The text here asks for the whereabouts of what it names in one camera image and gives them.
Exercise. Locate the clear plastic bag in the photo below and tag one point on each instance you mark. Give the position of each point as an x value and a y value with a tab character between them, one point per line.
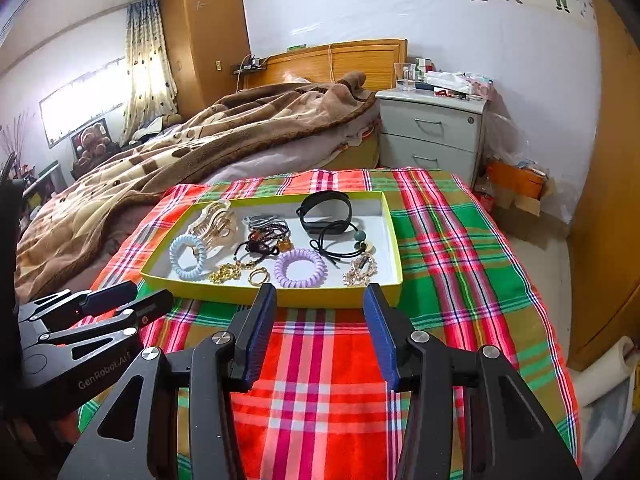
505	135

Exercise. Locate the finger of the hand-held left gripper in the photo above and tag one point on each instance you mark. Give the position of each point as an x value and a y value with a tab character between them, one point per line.
150	305
107	294

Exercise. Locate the wooden wardrobe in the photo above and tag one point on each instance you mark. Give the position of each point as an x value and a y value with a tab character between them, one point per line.
205	40

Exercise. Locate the power strip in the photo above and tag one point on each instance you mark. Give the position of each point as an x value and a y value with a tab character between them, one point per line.
250	64

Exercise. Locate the white paper roll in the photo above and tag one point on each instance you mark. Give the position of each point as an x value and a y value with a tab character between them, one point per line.
605	370

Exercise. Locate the red green plaid cloth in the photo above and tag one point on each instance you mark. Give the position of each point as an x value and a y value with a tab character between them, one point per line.
475	280

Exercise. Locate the gold rhinestone hair clip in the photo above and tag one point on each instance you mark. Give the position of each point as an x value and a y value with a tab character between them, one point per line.
361	271

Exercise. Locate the dried branches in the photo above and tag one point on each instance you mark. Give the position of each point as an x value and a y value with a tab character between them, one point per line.
12	142

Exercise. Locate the beige hair claw clip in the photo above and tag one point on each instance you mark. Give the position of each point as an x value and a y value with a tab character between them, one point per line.
212	230

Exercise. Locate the wooden door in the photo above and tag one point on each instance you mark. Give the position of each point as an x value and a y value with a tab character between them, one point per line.
610	210

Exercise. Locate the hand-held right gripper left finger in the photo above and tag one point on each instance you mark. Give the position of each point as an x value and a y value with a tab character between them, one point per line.
262	340

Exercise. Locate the yellow shallow cardboard box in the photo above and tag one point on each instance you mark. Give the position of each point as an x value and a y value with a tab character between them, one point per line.
370	240

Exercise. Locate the pink tissue pack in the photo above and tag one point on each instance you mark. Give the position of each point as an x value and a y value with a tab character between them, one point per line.
481	87

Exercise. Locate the grey two-drawer nightstand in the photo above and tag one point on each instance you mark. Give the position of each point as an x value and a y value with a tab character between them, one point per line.
430	130

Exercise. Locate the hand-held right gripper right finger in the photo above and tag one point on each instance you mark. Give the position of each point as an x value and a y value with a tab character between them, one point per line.
379	340

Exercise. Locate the brown patterned blanket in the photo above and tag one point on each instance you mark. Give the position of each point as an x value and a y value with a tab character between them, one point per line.
150	160

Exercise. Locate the brown teddy bear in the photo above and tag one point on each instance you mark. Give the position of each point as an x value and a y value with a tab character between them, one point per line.
92	142

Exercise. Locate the cluttered shelf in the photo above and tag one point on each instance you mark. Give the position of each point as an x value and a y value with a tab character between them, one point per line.
40	182

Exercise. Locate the black wristband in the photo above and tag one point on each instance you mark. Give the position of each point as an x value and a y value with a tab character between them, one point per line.
312	225

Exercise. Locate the clear drinking glass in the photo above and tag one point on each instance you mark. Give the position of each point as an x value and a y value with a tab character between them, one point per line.
404	77

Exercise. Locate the wooden headboard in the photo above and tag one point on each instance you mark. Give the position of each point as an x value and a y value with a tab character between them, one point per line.
350	60

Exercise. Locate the window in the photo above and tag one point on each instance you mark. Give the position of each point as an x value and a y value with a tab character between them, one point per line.
80	105

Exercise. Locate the dotted curtain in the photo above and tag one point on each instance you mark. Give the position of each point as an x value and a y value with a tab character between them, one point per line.
147	75

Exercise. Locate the orange box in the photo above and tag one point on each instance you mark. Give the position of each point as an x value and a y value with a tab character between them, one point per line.
515	180

